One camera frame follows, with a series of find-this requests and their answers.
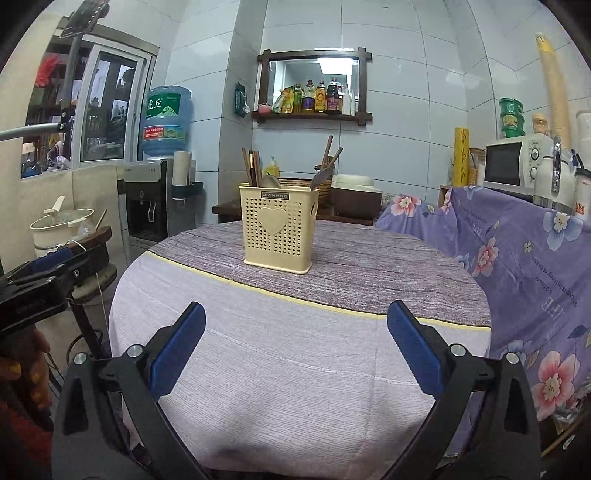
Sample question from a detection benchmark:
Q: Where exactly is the blue water jug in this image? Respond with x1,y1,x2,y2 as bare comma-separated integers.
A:
141,85,192,161

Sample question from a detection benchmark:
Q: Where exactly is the dark wooden counter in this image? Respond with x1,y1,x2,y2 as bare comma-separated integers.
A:
212,200,376,227

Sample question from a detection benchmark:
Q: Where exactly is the teal cup holder tray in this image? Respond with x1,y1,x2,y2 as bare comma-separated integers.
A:
171,182,204,200

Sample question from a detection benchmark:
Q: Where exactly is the white lidded cooker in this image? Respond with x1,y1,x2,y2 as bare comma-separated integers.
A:
331,174,383,220

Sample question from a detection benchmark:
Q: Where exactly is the white pot with lid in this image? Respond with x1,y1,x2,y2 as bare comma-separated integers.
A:
30,196,96,259

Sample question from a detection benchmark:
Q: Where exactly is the purple floral cloth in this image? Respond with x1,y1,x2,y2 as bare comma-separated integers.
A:
376,187,591,455

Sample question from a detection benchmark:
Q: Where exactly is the metal stand pole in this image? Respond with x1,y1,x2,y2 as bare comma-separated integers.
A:
0,34,83,158

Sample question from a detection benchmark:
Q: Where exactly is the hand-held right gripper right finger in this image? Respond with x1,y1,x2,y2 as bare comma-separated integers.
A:
383,299,542,480

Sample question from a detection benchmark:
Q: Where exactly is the beige perforated utensil holder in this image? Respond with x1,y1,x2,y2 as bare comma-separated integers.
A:
239,184,321,275

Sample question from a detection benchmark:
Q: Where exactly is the dark soy sauce bottle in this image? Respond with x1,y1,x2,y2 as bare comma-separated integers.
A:
326,78,343,115

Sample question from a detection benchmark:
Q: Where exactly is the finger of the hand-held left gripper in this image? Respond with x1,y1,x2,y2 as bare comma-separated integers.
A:
0,244,110,296

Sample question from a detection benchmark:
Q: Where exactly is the phone on stand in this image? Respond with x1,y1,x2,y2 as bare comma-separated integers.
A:
60,0,110,38

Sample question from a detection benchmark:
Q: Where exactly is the water dispenser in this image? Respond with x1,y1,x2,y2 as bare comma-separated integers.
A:
116,159,197,250

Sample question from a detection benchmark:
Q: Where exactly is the white printed tumbler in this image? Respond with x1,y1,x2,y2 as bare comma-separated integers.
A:
573,168,591,219

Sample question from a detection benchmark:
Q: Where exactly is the yellow green seasoning pouch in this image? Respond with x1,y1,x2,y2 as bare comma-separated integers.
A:
272,88,296,114

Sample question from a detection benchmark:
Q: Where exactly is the yellow patterned roll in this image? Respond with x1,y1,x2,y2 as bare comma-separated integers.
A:
454,128,470,188

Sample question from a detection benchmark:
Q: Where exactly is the black cable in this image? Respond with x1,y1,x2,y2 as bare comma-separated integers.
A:
44,323,112,416

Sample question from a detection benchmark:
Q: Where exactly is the white microwave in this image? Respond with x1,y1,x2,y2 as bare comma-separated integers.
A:
482,135,555,195

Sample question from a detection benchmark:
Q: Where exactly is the tall yellow cup stack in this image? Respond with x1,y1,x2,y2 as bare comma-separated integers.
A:
536,33,573,139

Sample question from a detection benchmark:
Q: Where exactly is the sliding glass window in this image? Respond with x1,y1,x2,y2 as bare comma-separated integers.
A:
21,34,158,178

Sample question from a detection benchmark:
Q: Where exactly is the purple striped tablecloth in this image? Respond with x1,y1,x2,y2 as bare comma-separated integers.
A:
108,219,492,472

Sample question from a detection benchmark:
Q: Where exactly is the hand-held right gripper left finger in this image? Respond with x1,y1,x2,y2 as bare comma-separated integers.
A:
51,301,208,480

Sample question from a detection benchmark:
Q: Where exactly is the white paper cup stack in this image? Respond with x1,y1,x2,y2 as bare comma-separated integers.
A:
173,151,192,185

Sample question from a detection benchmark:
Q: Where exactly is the metal spatula with wooden handle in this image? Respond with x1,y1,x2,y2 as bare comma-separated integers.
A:
311,147,344,191

